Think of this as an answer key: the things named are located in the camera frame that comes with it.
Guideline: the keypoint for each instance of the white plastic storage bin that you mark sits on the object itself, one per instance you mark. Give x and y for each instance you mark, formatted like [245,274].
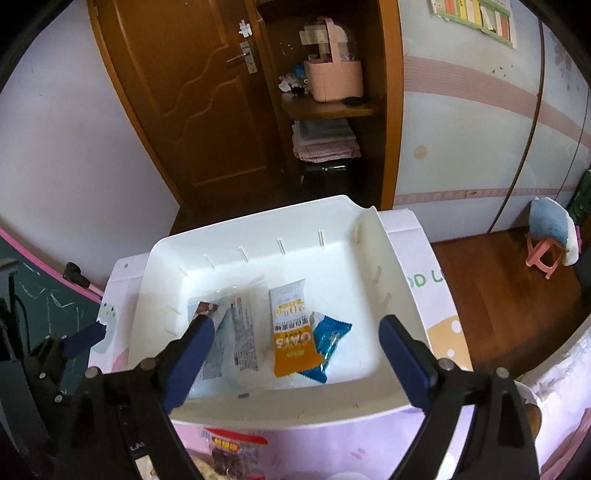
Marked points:
[275,274]

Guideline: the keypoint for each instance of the large clear blue snack bag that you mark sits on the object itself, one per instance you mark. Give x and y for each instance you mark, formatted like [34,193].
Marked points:
[240,361]

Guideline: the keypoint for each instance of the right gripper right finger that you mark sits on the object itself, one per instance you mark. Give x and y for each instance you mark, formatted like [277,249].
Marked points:
[499,442]

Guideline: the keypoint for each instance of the small pink stool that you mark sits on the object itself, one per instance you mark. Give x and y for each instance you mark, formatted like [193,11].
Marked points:
[545,254]

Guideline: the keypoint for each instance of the black easel knob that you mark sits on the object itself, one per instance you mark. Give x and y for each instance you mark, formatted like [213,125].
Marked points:
[72,273]

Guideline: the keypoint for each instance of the white pillow on bed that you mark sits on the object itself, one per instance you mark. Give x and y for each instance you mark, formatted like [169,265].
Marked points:
[560,387]

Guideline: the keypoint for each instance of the blue candy packet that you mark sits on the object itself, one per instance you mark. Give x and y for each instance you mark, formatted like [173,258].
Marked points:
[328,332]

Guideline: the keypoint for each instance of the colourful wall poster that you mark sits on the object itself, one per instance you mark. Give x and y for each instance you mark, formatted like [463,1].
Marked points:
[493,18]

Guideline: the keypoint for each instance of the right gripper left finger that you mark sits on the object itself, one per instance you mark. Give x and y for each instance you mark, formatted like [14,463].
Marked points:
[116,419]

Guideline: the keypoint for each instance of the green chalkboard pink frame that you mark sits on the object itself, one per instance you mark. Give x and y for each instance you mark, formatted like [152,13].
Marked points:
[46,303]

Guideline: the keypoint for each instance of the orange oats snack bar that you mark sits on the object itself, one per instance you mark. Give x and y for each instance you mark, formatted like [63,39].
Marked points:
[293,341]

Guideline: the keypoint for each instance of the pink handled basket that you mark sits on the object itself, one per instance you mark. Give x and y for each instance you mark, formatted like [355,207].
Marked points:
[335,74]

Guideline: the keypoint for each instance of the cartoon printed tablecloth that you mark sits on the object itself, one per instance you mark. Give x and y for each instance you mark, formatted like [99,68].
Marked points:
[366,448]

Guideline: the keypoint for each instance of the red topped dried fruit bag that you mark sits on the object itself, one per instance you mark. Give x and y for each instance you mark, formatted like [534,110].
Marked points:
[235,455]

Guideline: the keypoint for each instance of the brown chocolate snack packet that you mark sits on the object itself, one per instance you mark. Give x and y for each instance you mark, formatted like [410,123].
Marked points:
[206,309]

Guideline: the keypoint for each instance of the wooden corner shelf unit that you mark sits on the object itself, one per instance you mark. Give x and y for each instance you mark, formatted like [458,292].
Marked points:
[375,38]

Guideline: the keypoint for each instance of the brown wooden door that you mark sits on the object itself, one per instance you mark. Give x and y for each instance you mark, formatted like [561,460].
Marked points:
[195,91]

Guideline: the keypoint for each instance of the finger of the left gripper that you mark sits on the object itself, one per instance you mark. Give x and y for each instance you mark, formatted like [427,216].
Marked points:
[67,347]

